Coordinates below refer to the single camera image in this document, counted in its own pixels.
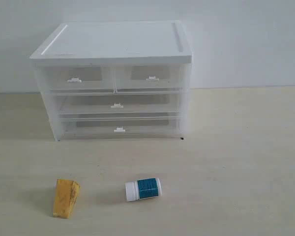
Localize white bottle blue label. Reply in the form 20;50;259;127
125;178;162;202

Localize yellow wedge sponge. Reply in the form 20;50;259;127
53;179;80;219

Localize white plastic drawer cabinet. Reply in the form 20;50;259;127
30;21;192;141

